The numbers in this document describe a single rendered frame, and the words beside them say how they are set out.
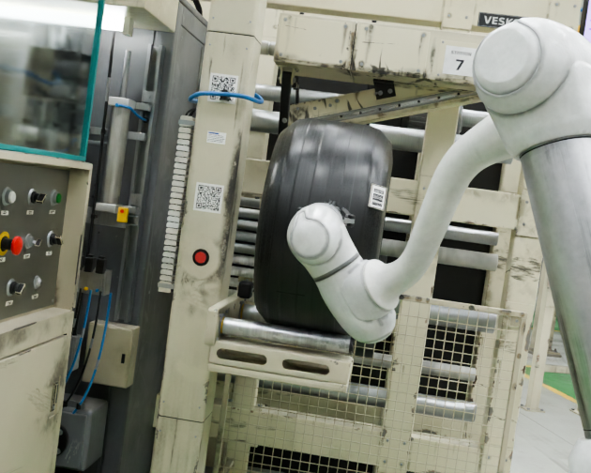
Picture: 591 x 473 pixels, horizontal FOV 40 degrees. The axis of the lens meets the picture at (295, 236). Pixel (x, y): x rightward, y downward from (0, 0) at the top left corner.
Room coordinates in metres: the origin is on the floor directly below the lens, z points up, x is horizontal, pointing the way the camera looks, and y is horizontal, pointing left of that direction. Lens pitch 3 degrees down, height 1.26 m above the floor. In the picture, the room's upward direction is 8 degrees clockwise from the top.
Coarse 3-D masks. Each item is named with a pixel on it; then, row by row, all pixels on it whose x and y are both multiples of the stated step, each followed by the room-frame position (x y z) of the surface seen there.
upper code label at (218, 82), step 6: (210, 78) 2.16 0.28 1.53; (216, 78) 2.16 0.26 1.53; (222, 78) 2.15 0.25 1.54; (228, 78) 2.15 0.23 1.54; (234, 78) 2.15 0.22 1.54; (210, 84) 2.16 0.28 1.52; (216, 84) 2.16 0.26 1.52; (222, 84) 2.15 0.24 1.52; (228, 84) 2.15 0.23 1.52; (234, 84) 2.15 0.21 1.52; (210, 90) 2.16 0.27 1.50; (216, 90) 2.16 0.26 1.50; (228, 90) 2.15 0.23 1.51; (234, 90) 2.15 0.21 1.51; (210, 96) 2.16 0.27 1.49; (216, 96) 2.16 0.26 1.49; (222, 102) 2.15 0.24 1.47; (228, 102) 2.15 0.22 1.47; (234, 102) 2.15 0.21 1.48
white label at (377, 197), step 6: (372, 186) 1.94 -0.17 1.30; (378, 186) 1.95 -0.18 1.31; (372, 192) 1.94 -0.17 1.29; (378, 192) 1.94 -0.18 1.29; (384, 192) 1.95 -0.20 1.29; (372, 198) 1.93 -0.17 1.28; (378, 198) 1.94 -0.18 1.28; (384, 198) 1.94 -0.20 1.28; (372, 204) 1.93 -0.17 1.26; (378, 204) 1.93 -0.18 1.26; (384, 204) 1.94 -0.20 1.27
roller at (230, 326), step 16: (224, 320) 2.07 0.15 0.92; (240, 320) 2.08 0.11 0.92; (240, 336) 2.08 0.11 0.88; (256, 336) 2.06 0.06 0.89; (272, 336) 2.05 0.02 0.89; (288, 336) 2.05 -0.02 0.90; (304, 336) 2.04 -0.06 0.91; (320, 336) 2.04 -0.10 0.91; (336, 336) 2.04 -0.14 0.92; (352, 352) 2.04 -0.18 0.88
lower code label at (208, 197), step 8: (200, 184) 2.16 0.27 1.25; (208, 184) 2.15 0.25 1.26; (200, 192) 2.16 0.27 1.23; (208, 192) 2.15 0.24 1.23; (216, 192) 2.15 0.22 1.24; (200, 200) 2.16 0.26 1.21; (208, 200) 2.15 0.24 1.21; (216, 200) 2.15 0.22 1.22; (200, 208) 2.16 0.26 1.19; (208, 208) 2.15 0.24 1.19; (216, 208) 2.15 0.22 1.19
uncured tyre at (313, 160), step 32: (288, 128) 2.11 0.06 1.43; (320, 128) 2.07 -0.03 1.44; (352, 128) 2.09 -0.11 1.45; (288, 160) 1.98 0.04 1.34; (320, 160) 1.97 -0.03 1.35; (352, 160) 1.97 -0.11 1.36; (384, 160) 2.02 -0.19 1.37; (288, 192) 1.94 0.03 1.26; (320, 192) 1.93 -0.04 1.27; (352, 192) 1.93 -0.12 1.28; (288, 224) 1.92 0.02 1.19; (384, 224) 2.38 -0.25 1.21; (256, 256) 1.98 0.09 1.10; (288, 256) 1.93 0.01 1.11; (256, 288) 2.02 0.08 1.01; (288, 288) 1.96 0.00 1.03; (288, 320) 2.04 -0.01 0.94; (320, 320) 2.02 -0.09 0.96
